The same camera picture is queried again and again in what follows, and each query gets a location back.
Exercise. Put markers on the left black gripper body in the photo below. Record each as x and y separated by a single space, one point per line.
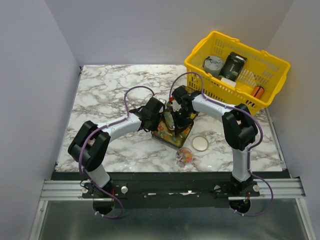
154 125

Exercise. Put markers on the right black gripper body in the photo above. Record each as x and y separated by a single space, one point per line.
181 117

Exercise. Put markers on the silver metal scoop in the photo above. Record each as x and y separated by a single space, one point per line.
169 120

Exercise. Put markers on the hinged candy tin box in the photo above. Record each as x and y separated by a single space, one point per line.
166 136

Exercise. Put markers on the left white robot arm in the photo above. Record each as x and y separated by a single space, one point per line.
90 144

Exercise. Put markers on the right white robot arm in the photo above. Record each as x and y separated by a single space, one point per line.
239 127

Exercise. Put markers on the gold jar lid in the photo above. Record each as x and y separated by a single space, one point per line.
200 143

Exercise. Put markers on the clear glass jar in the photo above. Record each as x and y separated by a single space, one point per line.
183 156

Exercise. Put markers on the grey tape roll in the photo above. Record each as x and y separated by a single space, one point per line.
213 65

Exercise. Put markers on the white box in basket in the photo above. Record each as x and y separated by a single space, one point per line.
228 82

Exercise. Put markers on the yellow plastic basket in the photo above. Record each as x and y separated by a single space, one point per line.
261 68

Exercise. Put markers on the black product box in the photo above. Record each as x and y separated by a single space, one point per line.
233 66

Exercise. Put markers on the orange cylinder bottle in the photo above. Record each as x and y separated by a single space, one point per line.
258 92

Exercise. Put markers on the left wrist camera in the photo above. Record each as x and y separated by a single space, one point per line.
156 105

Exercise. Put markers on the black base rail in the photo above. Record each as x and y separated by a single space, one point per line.
160 202

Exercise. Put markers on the aluminium frame rail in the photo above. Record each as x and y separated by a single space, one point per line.
69 190

